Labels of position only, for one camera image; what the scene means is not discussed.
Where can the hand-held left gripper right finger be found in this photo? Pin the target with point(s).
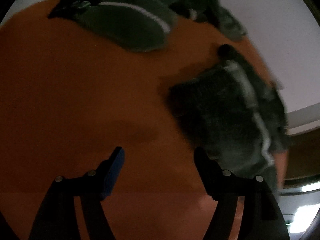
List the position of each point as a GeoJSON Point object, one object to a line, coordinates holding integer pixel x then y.
{"type": "Point", "coordinates": [207, 175]}

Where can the grey-green jacket with striped cuff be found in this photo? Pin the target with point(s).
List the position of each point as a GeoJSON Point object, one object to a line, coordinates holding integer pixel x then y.
{"type": "Point", "coordinates": [130, 25]}

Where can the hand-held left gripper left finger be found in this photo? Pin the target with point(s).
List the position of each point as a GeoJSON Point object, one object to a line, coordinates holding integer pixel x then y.
{"type": "Point", "coordinates": [113, 175]}

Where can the orange blanket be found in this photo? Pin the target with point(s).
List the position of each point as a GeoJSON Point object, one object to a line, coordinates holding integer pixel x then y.
{"type": "Point", "coordinates": [62, 92]}

